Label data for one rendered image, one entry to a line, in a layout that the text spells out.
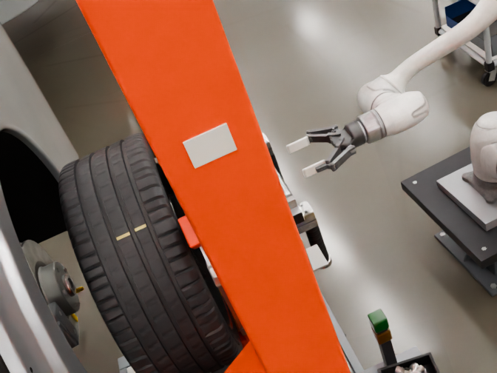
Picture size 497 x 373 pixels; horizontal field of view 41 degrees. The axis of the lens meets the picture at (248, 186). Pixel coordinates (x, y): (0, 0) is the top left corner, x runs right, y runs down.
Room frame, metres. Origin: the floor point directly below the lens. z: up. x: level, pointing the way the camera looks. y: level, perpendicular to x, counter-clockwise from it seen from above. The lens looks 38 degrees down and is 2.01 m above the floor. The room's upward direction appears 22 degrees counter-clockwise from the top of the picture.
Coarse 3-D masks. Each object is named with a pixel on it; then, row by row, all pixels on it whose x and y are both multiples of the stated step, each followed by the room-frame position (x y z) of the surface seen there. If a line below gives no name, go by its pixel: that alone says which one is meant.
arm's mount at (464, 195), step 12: (468, 168) 1.75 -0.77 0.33; (444, 180) 1.74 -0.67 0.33; (456, 180) 1.71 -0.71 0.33; (444, 192) 1.70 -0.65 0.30; (456, 192) 1.65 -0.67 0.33; (468, 192) 1.63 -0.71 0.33; (468, 204) 1.58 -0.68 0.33; (480, 204) 1.56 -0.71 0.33; (492, 204) 1.54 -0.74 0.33; (480, 216) 1.50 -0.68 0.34; (492, 216) 1.48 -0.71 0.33; (492, 228) 1.47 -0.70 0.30
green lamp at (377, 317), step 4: (372, 312) 1.05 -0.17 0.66; (376, 312) 1.05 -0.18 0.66; (380, 312) 1.04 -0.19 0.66; (368, 316) 1.05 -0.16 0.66; (372, 316) 1.04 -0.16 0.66; (376, 316) 1.04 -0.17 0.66; (380, 316) 1.03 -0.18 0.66; (384, 316) 1.03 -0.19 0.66; (372, 320) 1.03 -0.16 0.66; (376, 320) 1.03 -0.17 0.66; (380, 320) 1.02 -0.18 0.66; (384, 320) 1.02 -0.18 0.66; (372, 324) 1.03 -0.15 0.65; (376, 324) 1.02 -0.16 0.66; (380, 324) 1.02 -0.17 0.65; (384, 324) 1.02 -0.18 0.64; (388, 324) 1.02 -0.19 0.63; (376, 328) 1.02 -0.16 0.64; (380, 328) 1.02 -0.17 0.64; (384, 328) 1.02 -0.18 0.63; (376, 332) 1.02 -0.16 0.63
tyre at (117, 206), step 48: (144, 144) 1.39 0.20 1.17; (96, 192) 1.27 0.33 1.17; (144, 192) 1.22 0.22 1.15; (96, 240) 1.16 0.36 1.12; (144, 240) 1.13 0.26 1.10; (96, 288) 1.08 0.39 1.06; (144, 288) 1.06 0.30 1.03; (192, 288) 1.05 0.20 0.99; (144, 336) 1.02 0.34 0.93; (192, 336) 1.01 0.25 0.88
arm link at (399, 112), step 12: (384, 96) 1.61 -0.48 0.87; (396, 96) 1.57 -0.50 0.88; (408, 96) 1.55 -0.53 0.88; (420, 96) 1.54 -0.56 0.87; (372, 108) 1.62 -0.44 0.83; (384, 108) 1.54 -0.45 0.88; (396, 108) 1.53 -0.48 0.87; (408, 108) 1.52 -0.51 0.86; (420, 108) 1.52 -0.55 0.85; (384, 120) 1.52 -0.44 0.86; (396, 120) 1.51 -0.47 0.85; (408, 120) 1.50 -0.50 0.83; (420, 120) 1.51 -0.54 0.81; (396, 132) 1.51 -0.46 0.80
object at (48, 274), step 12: (24, 252) 1.40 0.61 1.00; (36, 252) 1.47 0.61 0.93; (36, 264) 1.41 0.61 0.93; (48, 264) 1.42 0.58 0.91; (60, 264) 1.44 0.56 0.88; (36, 276) 1.36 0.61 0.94; (48, 276) 1.36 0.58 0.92; (60, 276) 1.38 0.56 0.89; (48, 288) 1.33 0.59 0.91; (60, 288) 1.33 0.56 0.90; (48, 300) 1.31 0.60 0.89; (60, 300) 1.31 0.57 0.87; (72, 300) 1.34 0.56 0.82; (72, 312) 1.32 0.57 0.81; (72, 324) 1.36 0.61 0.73; (72, 348) 1.26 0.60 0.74
